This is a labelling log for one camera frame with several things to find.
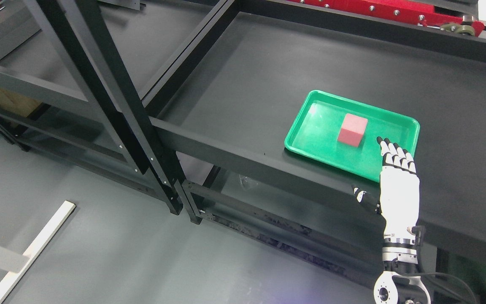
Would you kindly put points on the black metal shelf centre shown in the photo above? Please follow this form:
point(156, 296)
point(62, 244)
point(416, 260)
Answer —
point(294, 96)

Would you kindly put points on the black metal shelf left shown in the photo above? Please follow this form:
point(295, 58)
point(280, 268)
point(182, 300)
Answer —
point(79, 80)

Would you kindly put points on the red metal rail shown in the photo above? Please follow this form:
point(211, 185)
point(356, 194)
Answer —
point(408, 12)

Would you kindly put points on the clear plastic bag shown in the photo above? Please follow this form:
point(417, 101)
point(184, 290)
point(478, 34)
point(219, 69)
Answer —
point(248, 183)

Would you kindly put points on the pink cube block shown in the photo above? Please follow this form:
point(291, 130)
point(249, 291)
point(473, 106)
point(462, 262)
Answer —
point(352, 130)

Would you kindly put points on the white table leg base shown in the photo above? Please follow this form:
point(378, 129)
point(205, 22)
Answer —
point(16, 264)

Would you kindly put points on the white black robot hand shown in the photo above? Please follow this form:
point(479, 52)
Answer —
point(399, 199)

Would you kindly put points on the green plastic tray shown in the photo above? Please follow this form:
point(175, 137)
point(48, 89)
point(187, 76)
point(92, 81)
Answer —
point(314, 132)

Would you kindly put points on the black metal shelf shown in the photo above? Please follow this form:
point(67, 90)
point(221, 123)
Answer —
point(79, 80)
point(294, 96)

